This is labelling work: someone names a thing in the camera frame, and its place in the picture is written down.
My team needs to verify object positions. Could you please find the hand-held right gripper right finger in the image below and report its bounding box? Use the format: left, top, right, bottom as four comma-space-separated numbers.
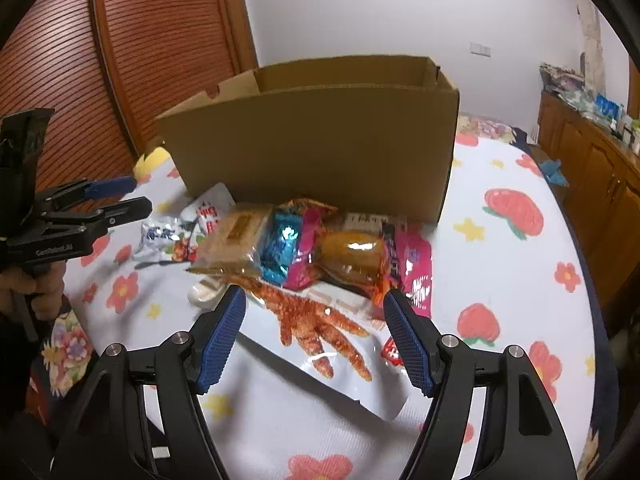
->
384, 289, 576, 480

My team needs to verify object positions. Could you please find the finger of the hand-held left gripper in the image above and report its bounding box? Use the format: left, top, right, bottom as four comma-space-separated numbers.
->
34, 196, 153, 235
32, 176, 137, 212

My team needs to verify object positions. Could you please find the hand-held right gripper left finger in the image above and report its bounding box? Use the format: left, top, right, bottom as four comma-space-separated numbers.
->
50, 285, 247, 480

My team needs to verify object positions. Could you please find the chicken foot snack packet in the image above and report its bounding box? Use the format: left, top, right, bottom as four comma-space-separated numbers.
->
225, 277, 418, 423

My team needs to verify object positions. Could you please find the brown bread clear packet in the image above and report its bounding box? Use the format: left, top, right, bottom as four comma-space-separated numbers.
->
187, 202, 273, 278

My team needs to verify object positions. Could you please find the shiny blue snack packet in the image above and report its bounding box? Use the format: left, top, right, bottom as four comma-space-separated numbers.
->
260, 208, 311, 286

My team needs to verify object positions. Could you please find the cardboard box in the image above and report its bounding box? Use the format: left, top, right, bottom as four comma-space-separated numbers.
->
154, 55, 461, 223

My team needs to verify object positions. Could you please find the person's left hand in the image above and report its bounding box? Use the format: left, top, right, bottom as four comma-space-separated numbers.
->
0, 260, 68, 322

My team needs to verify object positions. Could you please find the small white blue packet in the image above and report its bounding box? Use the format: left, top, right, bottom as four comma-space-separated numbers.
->
132, 215, 186, 261

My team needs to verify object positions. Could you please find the yellow plush toy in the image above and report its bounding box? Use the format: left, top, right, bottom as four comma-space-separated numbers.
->
132, 147, 173, 184

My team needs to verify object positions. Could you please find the small orange colourful packet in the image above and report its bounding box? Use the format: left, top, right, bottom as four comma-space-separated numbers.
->
165, 235, 202, 264

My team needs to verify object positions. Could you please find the pink snack packet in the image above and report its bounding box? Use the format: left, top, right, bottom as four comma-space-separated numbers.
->
282, 207, 433, 318

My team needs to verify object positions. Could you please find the bun in clear packet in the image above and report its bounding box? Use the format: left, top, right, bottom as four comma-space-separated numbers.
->
320, 227, 401, 306

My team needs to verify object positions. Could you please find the white strawberry printed blanket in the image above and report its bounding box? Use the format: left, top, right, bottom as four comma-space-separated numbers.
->
30, 125, 608, 480

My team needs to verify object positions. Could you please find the wooden louvered wardrobe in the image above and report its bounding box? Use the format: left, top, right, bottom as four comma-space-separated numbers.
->
0, 0, 259, 198

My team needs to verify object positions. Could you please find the blue cloth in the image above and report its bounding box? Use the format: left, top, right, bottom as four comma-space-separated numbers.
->
540, 157, 569, 187

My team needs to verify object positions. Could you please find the floral bed sheet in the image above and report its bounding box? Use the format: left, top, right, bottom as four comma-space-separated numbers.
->
25, 112, 531, 401

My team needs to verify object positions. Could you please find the wooden sideboard cabinet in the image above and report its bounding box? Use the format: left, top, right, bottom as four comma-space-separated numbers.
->
537, 90, 640, 313

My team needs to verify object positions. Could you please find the pile of clutter on cabinet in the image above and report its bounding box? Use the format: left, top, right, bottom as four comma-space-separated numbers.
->
540, 62, 640, 155

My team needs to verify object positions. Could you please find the wrapped air conditioner pipe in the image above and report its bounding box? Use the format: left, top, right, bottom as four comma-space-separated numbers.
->
576, 4, 607, 77

